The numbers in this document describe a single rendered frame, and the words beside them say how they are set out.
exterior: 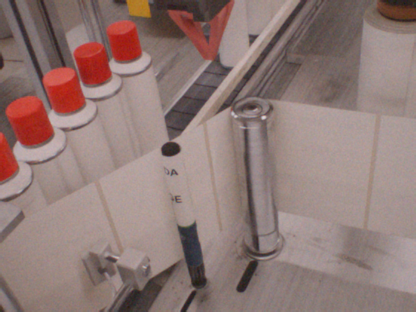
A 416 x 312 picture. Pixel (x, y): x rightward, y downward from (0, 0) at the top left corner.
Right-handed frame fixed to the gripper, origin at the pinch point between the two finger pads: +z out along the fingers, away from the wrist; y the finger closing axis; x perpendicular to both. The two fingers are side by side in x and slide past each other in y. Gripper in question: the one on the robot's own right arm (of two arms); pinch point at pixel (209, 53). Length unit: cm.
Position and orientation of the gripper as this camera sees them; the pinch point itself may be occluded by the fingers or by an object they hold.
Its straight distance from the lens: 64.5
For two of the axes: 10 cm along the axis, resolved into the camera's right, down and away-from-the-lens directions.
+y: 4.3, -6.2, 6.6
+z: 1.4, 7.7, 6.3
